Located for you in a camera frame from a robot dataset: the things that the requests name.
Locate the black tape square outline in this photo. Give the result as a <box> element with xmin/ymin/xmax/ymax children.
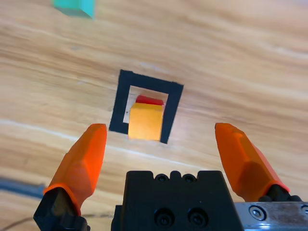
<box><xmin>108</xmin><ymin>69</ymin><xmax>184</xmax><ymax>144</ymax></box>

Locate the green wooden cube block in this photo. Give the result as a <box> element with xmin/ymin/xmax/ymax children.
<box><xmin>51</xmin><ymin>0</ymin><xmax>96</xmax><ymax>20</ymax></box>

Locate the red wooden cube block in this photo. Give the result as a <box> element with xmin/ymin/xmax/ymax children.
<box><xmin>136</xmin><ymin>95</ymin><xmax>166</xmax><ymax>106</ymax></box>

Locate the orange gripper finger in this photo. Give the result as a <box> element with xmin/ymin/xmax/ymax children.
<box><xmin>33</xmin><ymin>123</ymin><xmax>108</xmax><ymax>231</ymax></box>
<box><xmin>214</xmin><ymin>122</ymin><xmax>303</xmax><ymax>203</ymax></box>

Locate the yellow wooden cube block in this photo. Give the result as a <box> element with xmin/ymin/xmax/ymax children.
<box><xmin>128</xmin><ymin>103</ymin><xmax>164</xmax><ymax>141</ymax></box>

